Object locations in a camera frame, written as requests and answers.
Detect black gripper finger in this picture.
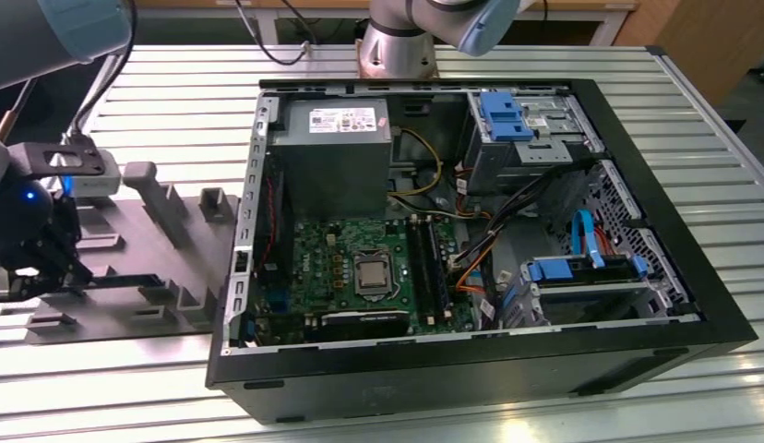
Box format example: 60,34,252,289
48,256,95,290
0,267,56,304

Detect RAM stick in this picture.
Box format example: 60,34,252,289
64,273,166,291

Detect black RAM slot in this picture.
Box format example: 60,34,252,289
407,217,436,327

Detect grey parts rack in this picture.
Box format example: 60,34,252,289
24,158,242,345

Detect blue board connector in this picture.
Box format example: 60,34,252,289
263,289,292,315

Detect green motherboard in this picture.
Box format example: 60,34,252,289
251,216,482,345

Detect grey power supply unit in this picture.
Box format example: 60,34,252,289
267,99,395,221

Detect black graphics card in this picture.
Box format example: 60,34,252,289
307,309,414,342

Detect CPU socket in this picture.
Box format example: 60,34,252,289
348,248,403,304

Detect silver CPU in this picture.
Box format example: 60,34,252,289
355,261,392,296

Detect black open PC case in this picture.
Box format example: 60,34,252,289
203,78,762,425

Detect hard disk in blue carrier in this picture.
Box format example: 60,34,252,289
522,256,651,285

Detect blue drive bay latch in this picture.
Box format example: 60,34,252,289
479,91,537,142

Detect metal drive cage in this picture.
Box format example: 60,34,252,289
464,90,605,195

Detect metal disk bay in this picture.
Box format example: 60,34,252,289
519,257,697,324

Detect wooden cabinet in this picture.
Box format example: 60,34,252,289
614,0,764,107

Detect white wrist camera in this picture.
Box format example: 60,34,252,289
8,141,121,198

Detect red wire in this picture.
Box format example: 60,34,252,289
263,177,279,259

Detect hanging cable with plug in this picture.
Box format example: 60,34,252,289
232,0,314,66

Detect orange wire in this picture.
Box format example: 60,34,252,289
454,230,500,296

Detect yellow and black wire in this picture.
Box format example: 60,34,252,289
387,128,444,199

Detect black cable bundle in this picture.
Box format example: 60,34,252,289
448,159,597,269

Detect blue flat data wire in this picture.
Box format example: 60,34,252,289
569,210,609,269

